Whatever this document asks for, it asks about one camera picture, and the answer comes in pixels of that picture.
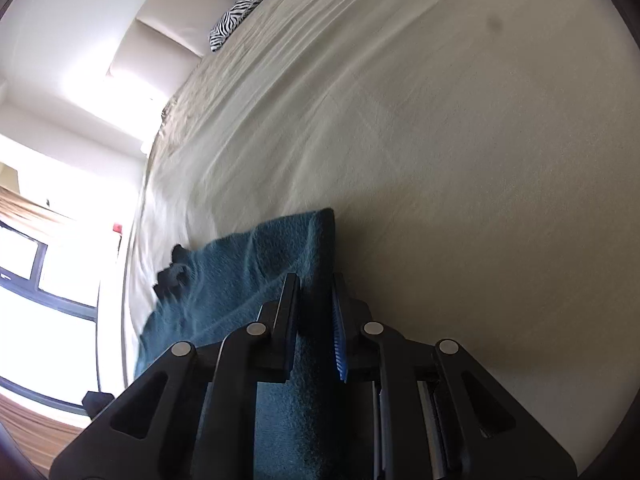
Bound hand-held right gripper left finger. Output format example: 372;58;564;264
49;274;302;480

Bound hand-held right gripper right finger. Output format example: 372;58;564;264
331;273;579;480

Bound dark teal knit sweater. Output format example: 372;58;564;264
134;207;381;480

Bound bed with beige sheet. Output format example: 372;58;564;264
97;0;639;480

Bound black chair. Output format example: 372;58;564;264
82;391;118;418

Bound black framed window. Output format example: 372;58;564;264
0;220;101;416

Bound beige pleated cloth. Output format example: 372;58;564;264
0;395;87;466

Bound beige curtain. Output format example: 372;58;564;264
0;185;76;231

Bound beige padded headboard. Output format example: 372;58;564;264
107;0;273;101

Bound zebra print pillow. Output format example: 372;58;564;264
209;0;293;53

